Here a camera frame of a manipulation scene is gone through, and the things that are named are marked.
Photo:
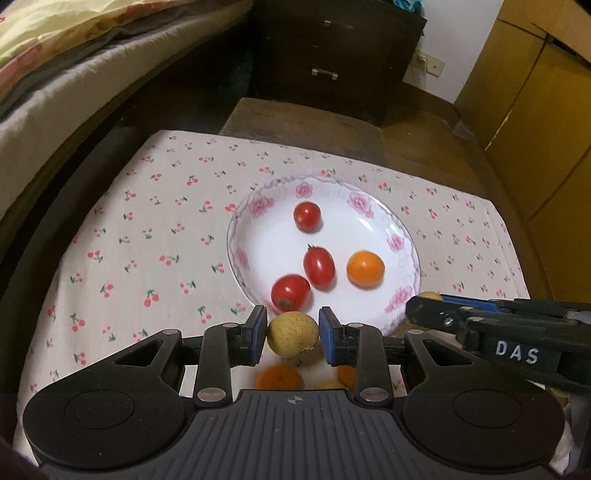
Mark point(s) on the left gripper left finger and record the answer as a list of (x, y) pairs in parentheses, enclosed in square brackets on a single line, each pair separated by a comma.
[(223, 347)]

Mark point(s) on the white floral plate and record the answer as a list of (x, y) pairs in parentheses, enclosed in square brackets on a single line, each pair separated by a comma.
[(305, 242)]

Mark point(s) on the small orange tangerine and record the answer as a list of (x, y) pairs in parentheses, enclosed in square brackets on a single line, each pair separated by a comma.
[(365, 269)]

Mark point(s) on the dark wooden bed frame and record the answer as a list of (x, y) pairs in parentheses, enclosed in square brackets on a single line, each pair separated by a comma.
[(195, 91)]

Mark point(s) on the wooden wardrobe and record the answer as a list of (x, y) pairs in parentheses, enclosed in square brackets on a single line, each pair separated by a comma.
[(527, 100)]

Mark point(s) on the dark wooden nightstand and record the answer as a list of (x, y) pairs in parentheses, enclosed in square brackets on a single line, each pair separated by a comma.
[(346, 57)]

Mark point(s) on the cherry print tablecloth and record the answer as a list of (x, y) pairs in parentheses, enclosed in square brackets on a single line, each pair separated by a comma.
[(155, 250)]

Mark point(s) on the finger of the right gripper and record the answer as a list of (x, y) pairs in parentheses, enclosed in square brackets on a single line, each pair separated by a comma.
[(450, 317), (520, 304)]

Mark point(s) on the wooden low table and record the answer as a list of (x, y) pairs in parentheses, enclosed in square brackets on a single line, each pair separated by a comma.
[(305, 127)]

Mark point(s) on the colourful floral quilt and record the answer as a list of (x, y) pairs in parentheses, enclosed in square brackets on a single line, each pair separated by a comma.
[(34, 32)]

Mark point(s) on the oval red tomato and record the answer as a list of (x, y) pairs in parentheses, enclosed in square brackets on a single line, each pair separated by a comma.
[(319, 267)]

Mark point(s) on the grey bed mattress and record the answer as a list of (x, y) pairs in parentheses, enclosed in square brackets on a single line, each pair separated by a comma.
[(52, 103)]

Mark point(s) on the red cherry tomato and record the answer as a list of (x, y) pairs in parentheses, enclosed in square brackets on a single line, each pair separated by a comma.
[(307, 216), (290, 293)]

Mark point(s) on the large brown longan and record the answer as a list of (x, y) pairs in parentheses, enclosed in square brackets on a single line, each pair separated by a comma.
[(291, 333)]

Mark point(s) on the wall power socket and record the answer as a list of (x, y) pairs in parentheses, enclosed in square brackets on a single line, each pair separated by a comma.
[(428, 64)]

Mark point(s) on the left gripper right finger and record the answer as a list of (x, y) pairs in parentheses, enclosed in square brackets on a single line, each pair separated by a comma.
[(362, 347)]

